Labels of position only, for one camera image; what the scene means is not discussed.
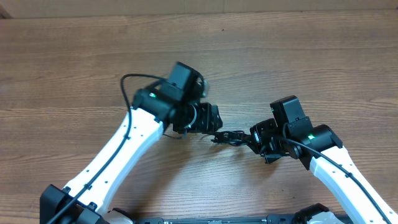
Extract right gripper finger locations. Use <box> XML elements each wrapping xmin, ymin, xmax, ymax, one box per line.
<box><xmin>211</xmin><ymin>138</ymin><xmax>251</xmax><ymax>146</ymax></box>
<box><xmin>215</xmin><ymin>130</ymin><xmax>250</xmax><ymax>140</ymax></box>

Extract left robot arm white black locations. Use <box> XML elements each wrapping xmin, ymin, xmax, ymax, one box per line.
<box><xmin>40</xmin><ymin>62</ymin><xmax>223</xmax><ymax>223</ymax></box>

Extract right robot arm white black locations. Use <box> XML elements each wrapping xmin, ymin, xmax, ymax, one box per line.
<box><xmin>213</xmin><ymin>95</ymin><xmax>397</xmax><ymax>223</ymax></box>

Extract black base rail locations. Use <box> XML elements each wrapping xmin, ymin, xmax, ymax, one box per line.
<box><xmin>111</xmin><ymin>203</ymin><xmax>355</xmax><ymax>224</ymax></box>

